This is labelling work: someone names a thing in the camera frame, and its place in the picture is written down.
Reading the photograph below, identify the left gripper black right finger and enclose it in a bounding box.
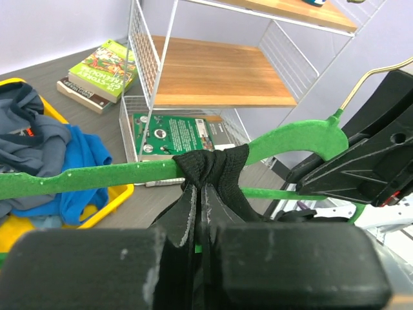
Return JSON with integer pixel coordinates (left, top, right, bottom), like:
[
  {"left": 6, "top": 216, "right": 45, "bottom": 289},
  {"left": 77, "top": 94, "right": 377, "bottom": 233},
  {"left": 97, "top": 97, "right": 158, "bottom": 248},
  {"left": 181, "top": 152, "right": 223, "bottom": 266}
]
[{"left": 200, "top": 185, "right": 243, "bottom": 309}]

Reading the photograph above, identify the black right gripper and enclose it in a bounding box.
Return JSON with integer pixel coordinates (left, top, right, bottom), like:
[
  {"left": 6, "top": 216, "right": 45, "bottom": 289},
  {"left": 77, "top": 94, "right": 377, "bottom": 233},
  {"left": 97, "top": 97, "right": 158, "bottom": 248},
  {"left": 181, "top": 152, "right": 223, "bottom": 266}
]
[{"left": 286, "top": 70, "right": 412, "bottom": 207}]

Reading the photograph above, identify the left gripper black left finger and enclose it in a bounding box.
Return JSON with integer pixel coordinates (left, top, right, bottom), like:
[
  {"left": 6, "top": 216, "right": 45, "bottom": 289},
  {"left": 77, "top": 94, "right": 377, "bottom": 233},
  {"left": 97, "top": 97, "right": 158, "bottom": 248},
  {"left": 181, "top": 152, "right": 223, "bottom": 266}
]
[{"left": 151, "top": 184, "right": 197, "bottom": 309}]

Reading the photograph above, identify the black tank top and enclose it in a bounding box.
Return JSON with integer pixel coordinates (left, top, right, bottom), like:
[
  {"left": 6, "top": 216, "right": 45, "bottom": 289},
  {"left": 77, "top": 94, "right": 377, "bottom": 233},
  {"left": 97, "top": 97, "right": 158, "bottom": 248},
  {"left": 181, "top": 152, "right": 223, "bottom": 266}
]
[{"left": 151, "top": 143, "right": 349, "bottom": 227}]

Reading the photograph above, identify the dark green hanger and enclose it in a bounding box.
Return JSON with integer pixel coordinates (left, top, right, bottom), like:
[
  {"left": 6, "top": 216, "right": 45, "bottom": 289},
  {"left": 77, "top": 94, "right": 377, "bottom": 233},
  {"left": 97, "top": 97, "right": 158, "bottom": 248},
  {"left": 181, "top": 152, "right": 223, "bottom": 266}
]
[{"left": 0, "top": 57, "right": 413, "bottom": 227}]

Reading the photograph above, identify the royal blue tank top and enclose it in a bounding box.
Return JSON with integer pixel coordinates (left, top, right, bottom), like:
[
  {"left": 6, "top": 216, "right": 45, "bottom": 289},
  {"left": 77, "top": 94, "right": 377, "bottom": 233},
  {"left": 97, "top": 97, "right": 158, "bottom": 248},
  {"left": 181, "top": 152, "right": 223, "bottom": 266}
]
[{"left": 9, "top": 124, "right": 112, "bottom": 227}]

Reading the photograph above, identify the dark navy tank top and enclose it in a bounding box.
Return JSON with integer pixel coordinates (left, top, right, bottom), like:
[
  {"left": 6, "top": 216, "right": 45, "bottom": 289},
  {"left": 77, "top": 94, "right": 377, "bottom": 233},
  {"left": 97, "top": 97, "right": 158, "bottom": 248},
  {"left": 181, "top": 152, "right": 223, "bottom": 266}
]
[{"left": 0, "top": 82, "right": 72, "bottom": 223}]

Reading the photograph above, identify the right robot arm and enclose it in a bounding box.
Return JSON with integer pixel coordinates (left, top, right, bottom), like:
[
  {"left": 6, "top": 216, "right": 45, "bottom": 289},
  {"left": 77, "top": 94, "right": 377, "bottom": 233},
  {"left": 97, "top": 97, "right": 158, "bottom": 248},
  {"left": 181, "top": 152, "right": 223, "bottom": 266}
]
[{"left": 265, "top": 66, "right": 412, "bottom": 242}]

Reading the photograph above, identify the green box on shelf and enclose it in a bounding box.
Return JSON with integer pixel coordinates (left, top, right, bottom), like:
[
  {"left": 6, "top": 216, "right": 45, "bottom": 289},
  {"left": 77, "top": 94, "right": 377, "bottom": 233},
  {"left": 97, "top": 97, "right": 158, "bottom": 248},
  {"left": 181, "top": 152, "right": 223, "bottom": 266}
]
[{"left": 68, "top": 39, "right": 137, "bottom": 103}]

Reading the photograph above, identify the blue lidded jar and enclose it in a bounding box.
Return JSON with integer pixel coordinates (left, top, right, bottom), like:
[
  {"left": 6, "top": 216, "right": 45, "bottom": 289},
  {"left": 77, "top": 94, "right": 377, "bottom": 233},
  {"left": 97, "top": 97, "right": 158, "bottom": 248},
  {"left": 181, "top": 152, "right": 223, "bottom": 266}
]
[{"left": 303, "top": 0, "right": 326, "bottom": 7}]

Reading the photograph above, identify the tan paperback book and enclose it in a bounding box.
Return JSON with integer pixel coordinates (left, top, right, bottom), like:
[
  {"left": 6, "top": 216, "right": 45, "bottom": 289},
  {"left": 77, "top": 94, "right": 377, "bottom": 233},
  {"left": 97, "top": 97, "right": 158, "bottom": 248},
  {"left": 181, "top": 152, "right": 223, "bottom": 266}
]
[{"left": 56, "top": 77, "right": 113, "bottom": 114}]

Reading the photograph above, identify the white wire wooden shelf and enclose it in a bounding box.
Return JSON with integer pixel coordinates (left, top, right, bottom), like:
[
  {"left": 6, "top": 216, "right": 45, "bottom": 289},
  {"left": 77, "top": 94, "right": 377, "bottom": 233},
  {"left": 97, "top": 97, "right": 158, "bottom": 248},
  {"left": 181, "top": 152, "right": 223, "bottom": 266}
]
[{"left": 119, "top": 1, "right": 383, "bottom": 162}]

